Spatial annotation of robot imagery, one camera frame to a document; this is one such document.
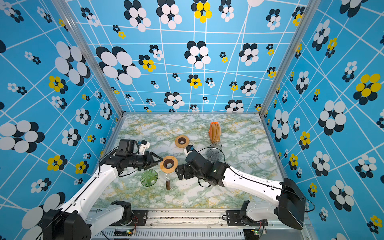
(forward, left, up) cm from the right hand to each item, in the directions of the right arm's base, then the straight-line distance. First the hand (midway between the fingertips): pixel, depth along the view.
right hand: (183, 168), depth 75 cm
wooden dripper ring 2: (+26, +4, -13) cm, 29 cm away
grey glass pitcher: (+13, -18, -8) cm, 23 cm away
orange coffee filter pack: (+28, -19, -6) cm, 34 cm away
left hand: (+4, +12, +1) cm, 13 cm away
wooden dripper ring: (+5, +9, -5) cm, 11 cm away
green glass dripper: (-1, +20, -10) cm, 23 cm away
